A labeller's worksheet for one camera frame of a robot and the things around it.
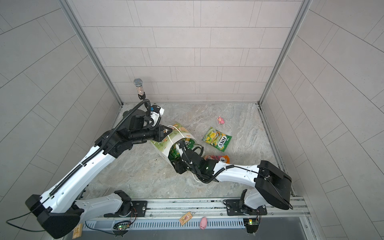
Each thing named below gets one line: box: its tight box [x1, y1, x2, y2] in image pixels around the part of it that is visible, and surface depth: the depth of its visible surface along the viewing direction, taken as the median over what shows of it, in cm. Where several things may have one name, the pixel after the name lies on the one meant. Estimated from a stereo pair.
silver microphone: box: [133, 78, 144, 95], surface depth 88 cm
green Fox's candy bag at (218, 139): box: [201, 127, 233, 152], surface depth 96 cm
